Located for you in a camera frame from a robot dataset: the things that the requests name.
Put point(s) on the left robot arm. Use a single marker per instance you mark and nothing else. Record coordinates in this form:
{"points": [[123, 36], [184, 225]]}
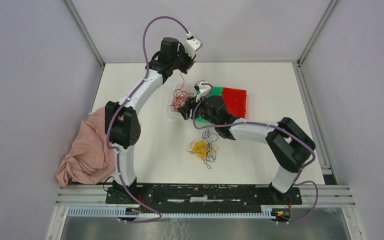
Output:
{"points": [[122, 126]]}

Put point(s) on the clear plastic tray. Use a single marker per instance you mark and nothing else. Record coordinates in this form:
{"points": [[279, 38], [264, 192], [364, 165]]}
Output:
{"points": [[177, 97]]}

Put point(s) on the green plastic tray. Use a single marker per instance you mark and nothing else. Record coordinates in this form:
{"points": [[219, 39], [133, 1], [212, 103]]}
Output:
{"points": [[216, 91]]}

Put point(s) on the pink cloth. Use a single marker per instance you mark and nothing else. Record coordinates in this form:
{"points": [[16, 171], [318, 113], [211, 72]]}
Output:
{"points": [[89, 159]]}

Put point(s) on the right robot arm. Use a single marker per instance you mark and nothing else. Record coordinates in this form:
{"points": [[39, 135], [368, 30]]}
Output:
{"points": [[291, 146]]}

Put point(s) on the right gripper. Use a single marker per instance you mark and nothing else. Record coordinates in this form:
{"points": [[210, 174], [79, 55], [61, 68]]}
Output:
{"points": [[190, 104]]}

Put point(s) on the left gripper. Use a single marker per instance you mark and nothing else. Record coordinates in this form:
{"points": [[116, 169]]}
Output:
{"points": [[190, 62]]}

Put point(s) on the red plastic tray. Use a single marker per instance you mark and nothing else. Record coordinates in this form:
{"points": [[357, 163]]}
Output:
{"points": [[235, 101]]}

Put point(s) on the white cable duct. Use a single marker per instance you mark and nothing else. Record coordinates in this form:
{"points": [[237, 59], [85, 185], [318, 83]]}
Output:
{"points": [[125, 212]]}

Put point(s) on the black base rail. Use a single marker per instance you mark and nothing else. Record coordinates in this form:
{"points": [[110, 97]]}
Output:
{"points": [[201, 198]]}

